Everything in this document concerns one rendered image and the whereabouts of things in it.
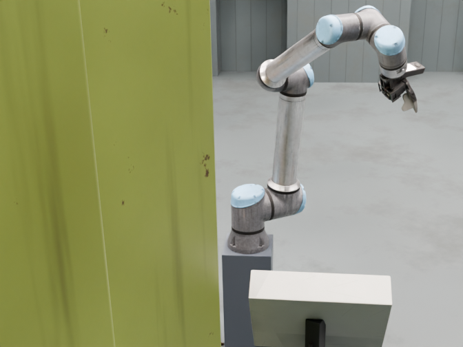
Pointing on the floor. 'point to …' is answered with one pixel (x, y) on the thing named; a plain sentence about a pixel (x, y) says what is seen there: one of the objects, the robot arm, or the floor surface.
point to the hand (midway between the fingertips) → (404, 99)
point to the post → (315, 332)
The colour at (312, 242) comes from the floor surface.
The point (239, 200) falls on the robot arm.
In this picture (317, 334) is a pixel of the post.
